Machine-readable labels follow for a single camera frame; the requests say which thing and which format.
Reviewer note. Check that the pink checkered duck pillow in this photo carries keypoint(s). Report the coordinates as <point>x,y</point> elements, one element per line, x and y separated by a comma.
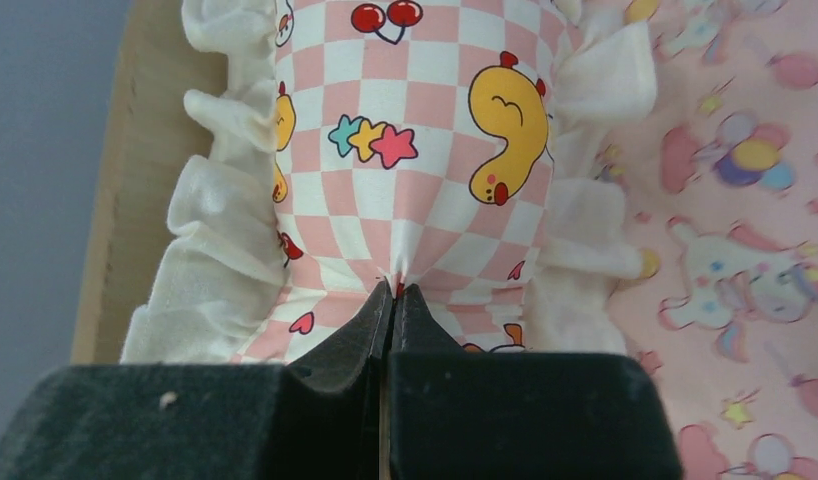
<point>445,145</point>

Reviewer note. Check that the wooden pet bed frame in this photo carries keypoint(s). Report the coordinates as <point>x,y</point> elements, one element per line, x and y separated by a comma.
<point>148,139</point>

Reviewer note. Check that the pink unicorn print mattress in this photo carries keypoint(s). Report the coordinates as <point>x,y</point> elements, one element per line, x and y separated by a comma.
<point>722,184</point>

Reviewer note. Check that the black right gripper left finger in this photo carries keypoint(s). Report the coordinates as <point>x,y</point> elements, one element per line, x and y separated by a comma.
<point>316,418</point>

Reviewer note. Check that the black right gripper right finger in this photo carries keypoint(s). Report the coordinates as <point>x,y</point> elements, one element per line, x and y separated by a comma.
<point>452,414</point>

